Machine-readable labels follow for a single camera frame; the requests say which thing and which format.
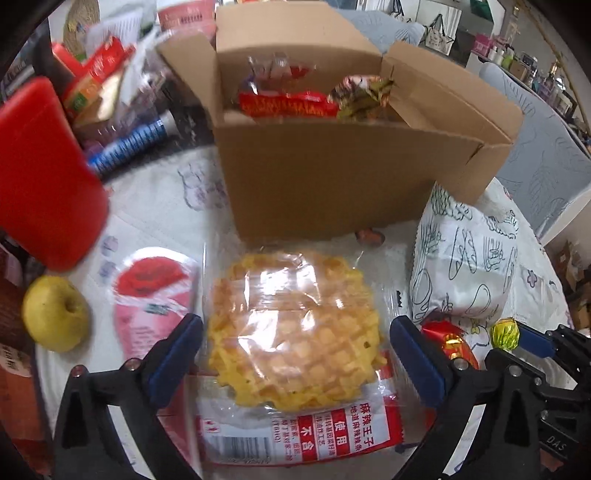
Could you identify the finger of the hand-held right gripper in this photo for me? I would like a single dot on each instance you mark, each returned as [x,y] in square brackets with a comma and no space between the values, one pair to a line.
[535,341]
[524,376]

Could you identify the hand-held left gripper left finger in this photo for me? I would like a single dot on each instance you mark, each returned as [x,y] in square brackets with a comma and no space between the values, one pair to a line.
[175,360]

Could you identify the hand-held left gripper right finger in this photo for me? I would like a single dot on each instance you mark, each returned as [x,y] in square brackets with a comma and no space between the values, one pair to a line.
[418,364]

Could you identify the yellow candy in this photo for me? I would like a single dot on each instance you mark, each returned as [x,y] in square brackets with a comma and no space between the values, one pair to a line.
[505,333]

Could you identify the red gold snack packet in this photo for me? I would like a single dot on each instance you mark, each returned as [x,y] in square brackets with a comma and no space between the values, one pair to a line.
[450,344]

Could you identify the pink cone snack packet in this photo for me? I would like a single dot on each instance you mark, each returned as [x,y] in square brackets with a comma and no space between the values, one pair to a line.
[147,295]

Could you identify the red white strip snack packet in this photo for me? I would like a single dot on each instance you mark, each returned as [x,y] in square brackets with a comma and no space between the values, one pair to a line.
[351,429]

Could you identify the white bread-print snack packet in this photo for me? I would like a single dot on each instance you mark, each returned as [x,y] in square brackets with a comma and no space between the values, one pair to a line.
[461,258]

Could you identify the yellow waffle packet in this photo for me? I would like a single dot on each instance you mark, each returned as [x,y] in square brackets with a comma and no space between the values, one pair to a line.
[295,332]

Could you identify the brown cardboard box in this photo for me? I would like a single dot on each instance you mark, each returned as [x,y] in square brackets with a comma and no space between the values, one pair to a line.
[323,184]

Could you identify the green brown snack packet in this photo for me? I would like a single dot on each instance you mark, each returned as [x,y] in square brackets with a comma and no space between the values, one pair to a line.
[360,99]

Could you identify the red snack packet yellow print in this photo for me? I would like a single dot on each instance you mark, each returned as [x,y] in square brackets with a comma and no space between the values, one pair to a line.
[286,105]

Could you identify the yellow apple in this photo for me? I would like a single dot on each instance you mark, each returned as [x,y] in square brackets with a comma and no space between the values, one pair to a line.
[55,314]

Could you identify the printed quilted tablecloth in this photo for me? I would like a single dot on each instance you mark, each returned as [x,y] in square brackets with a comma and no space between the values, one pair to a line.
[152,217]

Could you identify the grey covered chair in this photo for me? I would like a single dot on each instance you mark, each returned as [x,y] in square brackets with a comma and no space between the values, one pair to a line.
[392,27]
[545,161]

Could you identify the red thermos bottle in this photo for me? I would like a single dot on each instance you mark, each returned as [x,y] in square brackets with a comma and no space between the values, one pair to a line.
[46,184]

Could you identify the blue white tube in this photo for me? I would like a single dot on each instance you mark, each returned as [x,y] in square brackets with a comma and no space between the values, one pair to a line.
[129,141]

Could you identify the crumpled clear plastic bag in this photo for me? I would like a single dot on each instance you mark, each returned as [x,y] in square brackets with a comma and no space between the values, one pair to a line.
[152,92]

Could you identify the orange green small carton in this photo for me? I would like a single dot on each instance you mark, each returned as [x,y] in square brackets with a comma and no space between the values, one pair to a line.
[87,99]

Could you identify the shelf of cosmetic bottles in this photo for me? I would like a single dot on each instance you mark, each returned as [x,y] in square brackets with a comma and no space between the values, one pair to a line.
[503,55]

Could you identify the red foil pouch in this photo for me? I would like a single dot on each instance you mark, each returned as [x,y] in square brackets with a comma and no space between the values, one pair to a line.
[108,60]

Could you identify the white printed paper sheet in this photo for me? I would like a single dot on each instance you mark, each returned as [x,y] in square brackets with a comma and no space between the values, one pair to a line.
[115,27]

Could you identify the pink paper cup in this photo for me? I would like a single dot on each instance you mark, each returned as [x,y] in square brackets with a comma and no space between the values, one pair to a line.
[184,14]

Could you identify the round woven trivet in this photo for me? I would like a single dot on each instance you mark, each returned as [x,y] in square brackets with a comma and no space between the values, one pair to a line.
[81,23]

